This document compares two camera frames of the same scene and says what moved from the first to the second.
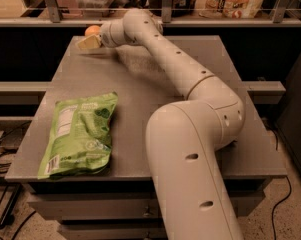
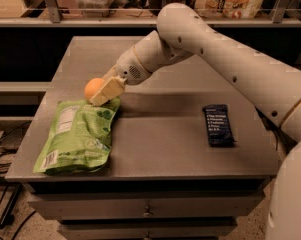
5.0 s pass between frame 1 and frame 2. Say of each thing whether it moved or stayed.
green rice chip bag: stayed
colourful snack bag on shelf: stayed
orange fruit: moved
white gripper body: moved
